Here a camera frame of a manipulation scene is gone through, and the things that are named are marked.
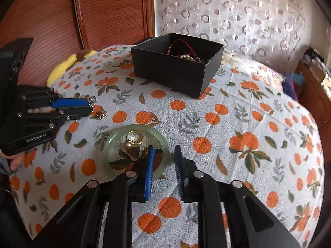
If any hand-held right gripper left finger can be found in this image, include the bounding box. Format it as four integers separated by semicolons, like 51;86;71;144
34;145;156;248

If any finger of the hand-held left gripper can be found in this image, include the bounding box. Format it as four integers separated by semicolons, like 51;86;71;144
21;86;91;109
18;106;94;130

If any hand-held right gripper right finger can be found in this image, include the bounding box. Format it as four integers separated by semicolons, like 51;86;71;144
174;145;302;248

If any gold pearl ring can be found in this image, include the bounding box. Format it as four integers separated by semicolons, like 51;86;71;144
125;131;144;152

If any pale green jade bangle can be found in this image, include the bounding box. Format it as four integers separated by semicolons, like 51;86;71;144
104;124;170;180

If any black cardboard box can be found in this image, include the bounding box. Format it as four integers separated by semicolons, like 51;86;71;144
131;33;225;99

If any white pearl necklace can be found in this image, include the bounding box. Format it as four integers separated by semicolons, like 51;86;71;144
180;54;208;64

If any red cord bracelet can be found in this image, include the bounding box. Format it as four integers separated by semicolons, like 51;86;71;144
169;39;198;58

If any person's left hand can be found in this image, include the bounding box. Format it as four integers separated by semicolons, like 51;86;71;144
0;150;27;174

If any yellow plush toy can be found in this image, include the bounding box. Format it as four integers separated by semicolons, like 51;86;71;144
47;50;98;87

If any wooden slatted wardrobe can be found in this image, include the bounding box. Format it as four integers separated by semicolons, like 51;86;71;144
0;0;156;88

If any floral bed blanket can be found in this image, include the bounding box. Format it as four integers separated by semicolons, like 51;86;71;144
222;50;286;84

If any navy fleece blanket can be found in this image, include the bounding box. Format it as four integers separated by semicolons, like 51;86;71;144
283;80;302;101

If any teal bag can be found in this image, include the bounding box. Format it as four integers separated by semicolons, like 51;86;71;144
286;71;306;86

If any wooden side cabinet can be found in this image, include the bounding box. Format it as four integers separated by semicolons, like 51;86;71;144
295;62;331;148

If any circle pattern sheer curtain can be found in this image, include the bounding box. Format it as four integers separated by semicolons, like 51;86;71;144
155;0;306;65

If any brown cardboard box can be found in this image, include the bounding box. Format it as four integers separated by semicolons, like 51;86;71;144
309;59;327;83

